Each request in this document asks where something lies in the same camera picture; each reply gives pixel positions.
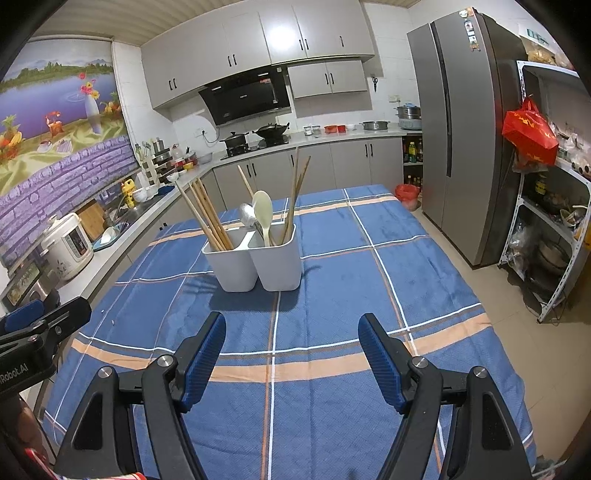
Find red trash bag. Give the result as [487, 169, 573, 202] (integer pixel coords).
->
[394, 183, 422, 210]

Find black range hood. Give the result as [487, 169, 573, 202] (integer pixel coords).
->
[198, 66, 293, 126]

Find white two-compartment utensil holder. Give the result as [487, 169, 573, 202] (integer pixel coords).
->
[202, 224, 303, 292]

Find clear plastic bag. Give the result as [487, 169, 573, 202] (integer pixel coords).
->
[505, 222, 539, 278]

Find strip of fridge magnets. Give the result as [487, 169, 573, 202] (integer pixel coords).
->
[459, 9, 481, 51]

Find white rice cooker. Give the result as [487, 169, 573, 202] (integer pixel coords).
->
[41, 212, 94, 281]

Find steel tiered steamer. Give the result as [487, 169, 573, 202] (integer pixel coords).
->
[396, 104, 422, 131]

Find grey two-door refrigerator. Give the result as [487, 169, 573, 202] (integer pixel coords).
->
[406, 11, 541, 269]

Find grey upper wall cabinets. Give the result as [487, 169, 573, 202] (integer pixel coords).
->
[141, 0, 376, 110]

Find black wok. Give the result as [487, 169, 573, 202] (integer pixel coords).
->
[252, 121, 291, 139]

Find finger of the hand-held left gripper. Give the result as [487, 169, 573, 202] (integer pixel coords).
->
[0, 298, 93, 358]
[0, 298, 60, 334]

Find small grey wall cabinet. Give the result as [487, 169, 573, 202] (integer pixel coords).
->
[286, 58, 372, 99]

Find metal spoon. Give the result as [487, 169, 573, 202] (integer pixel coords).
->
[239, 203, 265, 241]

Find black gas stove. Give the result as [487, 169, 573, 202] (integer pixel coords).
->
[221, 136, 291, 160]

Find blue dish drain tray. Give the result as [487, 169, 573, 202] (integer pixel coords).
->
[92, 222, 130, 251]

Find beige tiered dish rack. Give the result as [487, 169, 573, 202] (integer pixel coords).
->
[136, 138, 174, 185]

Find white metal shelf rack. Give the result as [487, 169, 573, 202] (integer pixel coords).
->
[498, 60, 591, 324]

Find silver toaster oven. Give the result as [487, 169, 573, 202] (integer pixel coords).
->
[0, 261, 58, 308]

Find cluster of condiment bottles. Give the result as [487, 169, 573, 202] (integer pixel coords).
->
[403, 138, 424, 185]

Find ceramic bowl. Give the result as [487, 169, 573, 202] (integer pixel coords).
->
[558, 205, 587, 229]

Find steel pan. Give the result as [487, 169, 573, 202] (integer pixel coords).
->
[531, 240, 573, 287]

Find long wooden chopstick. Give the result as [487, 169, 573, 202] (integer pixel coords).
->
[285, 156, 311, 243]
[236, 165, 256, 200]
[283, 147, 301, 243]

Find grey kitchen base cabinets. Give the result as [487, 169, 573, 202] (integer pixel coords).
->
[18, 128, 407, 324]

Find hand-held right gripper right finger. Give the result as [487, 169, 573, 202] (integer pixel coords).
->
[358, 313, 534, 480]

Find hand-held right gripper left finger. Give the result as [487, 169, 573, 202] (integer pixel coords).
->
[54, 311, 228, 480]

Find printed landscape wall poster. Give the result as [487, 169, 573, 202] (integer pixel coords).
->
[0, 39, 139, 268]

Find bundle of wooden chopsticks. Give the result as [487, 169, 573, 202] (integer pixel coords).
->
[175, 179, 235, 252]

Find blue plaid tablecloth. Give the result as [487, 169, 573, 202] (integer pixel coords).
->
[41, 185, 539, 480]

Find cream rice spoon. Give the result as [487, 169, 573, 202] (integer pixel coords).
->
[252, 190, 274, 247]

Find steel kitchen sink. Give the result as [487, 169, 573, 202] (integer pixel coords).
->
[104, 203, 148, 232]

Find red hanging plastic bag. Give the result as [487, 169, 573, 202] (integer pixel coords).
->
[502, 98, 560, 171]

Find boxes with green print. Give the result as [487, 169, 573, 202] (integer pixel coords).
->
[524, 28, 573, 68]

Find wooden cutting board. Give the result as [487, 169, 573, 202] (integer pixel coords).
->
[75, 199, 106, 241]

